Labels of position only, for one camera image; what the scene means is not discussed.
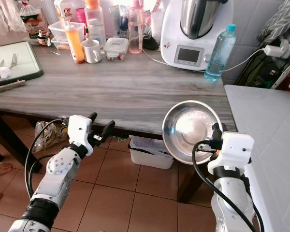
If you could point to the clear container white lid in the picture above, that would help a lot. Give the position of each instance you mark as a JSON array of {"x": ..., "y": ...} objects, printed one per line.
[{"x": 116, "y": 46}]

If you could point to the pink clear bottle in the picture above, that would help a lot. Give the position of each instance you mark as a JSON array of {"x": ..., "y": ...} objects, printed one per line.
[{"x": 135, "y": 38}]

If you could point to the printed plastic bag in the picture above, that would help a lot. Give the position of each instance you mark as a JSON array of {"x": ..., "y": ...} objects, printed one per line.
[{"x": 43, "y": 137}]

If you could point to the steel fork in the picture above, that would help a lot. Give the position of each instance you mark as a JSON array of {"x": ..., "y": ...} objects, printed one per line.
[{"x": 14, "y": 60}]

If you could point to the round steel plate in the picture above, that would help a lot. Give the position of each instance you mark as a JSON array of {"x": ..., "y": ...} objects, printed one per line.
[{"x": 188, "y": 128}]

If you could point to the white plastic bin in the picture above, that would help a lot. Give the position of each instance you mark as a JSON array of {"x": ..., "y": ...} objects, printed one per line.
[{"x": 150, "y": 157}]

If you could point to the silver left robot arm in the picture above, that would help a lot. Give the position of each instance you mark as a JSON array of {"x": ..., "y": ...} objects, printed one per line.
[{"x": 58, "y": 174}]

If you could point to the pink plastic cup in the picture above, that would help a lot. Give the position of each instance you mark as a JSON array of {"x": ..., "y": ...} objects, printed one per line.
[{"x": 80, "y": 15}]

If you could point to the small black case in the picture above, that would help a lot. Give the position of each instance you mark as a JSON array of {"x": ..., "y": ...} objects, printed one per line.
[{"x": 151, "y": 43}]

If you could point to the grey patterned cloth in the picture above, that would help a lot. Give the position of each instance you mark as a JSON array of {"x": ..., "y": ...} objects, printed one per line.
[{"x": 280, "y": 19}]

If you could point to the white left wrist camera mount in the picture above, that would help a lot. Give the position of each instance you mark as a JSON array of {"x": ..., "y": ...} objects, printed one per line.
[{"x": 79, "y": 130}]

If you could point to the clear plastic box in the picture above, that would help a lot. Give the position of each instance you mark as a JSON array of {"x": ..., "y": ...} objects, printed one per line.
[{"x": 58, "y": 33}]

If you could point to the grey wooden table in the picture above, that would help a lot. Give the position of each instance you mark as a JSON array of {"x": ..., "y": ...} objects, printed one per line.
[{"x": 116, "y": 92}]

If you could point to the steel knife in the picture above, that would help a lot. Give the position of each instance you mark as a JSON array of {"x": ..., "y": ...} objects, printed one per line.
[{"x": 0, "y": 65}]

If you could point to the glass cutting board green rim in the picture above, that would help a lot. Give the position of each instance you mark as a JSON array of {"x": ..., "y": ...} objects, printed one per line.
[{"x": 26, "y": 60}]

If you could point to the white crumpled tissue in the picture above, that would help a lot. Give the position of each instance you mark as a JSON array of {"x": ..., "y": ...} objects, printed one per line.
[{"x": 3, "y": 73}]

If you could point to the printed snack bag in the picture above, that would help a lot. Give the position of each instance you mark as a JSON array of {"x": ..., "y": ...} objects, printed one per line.
[{"x": 34, "y": 21}]

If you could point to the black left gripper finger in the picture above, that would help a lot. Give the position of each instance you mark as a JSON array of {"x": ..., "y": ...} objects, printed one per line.
[
  {"x": 108, "y": 131},
  {"x": 93, "y": 116}
]

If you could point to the white kitchen cooking machine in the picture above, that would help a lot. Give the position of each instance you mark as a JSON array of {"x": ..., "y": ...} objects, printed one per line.
[{"x": 174, "y": 38}]

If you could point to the clear glass bottle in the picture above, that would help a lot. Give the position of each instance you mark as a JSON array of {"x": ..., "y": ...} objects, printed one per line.
[{"x": 118, "y": 21}]

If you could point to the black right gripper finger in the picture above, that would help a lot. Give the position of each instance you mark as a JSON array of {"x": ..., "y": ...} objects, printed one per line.
[{"x": 216, "y": 129}]

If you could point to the white printed carton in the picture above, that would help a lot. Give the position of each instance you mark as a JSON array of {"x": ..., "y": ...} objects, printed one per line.
[{"x": 65, "y": 9}]

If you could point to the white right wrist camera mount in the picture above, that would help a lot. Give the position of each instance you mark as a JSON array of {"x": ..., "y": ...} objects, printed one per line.
[{"x": 234, "y": 150}]

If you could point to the white folding table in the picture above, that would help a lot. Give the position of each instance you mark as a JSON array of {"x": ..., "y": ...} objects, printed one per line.
[{"x": 270, "y": 125}]

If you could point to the clear bottle orange cap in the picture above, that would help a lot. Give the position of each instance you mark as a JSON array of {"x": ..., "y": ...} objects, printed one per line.
[{"x": 95, "y": 26}]

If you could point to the white mug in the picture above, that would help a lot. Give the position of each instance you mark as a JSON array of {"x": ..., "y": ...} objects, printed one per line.
[{"x": 93, "y": 51}]

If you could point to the black bag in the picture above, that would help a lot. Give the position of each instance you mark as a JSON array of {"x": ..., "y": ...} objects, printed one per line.
[{"x": 256, "y": 72}]

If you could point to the blue clear water bottle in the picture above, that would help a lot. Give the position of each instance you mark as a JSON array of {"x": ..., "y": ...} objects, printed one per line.
[{"x": 220, "y": 55}]

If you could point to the orange sauce squeeze bottle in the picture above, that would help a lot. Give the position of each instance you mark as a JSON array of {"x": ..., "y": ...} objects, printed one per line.
[{"x": 76, "y": 48}]

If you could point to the wooden stick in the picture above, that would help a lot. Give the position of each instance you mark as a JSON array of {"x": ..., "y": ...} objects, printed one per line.
[{"x": 9, "y": 86}]

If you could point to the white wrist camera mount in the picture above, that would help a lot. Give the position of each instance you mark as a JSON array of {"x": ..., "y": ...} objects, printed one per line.
[
  {"x": 234, "y": 150},
  {"x": 79, "y": 130}
]

